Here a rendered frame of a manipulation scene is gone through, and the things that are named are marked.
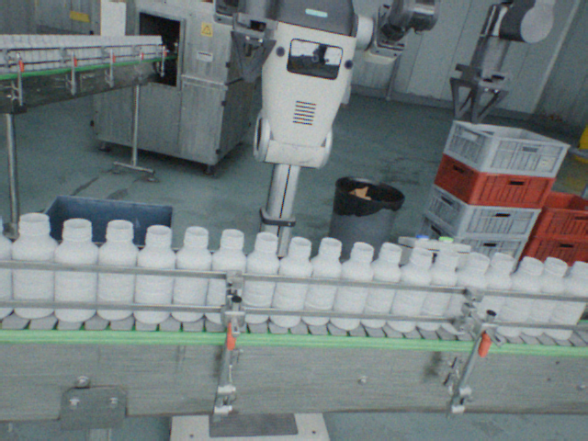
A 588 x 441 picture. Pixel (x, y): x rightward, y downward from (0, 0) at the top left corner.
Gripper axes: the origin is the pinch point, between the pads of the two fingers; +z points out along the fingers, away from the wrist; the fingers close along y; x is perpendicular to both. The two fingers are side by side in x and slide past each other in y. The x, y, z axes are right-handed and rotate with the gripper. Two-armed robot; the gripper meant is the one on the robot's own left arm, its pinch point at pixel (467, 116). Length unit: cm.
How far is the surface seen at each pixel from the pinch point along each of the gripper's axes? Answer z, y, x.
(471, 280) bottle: 27.2, -18.0, -0.9
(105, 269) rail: 29, -20, 64
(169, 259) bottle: 27, -18, 55
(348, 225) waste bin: 97, 160, -49
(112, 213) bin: 49, 43, 72
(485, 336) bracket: 32.7, -27.5, 0.1
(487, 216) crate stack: 80, 159, -140
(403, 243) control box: 30.2, 2.0, 3.4
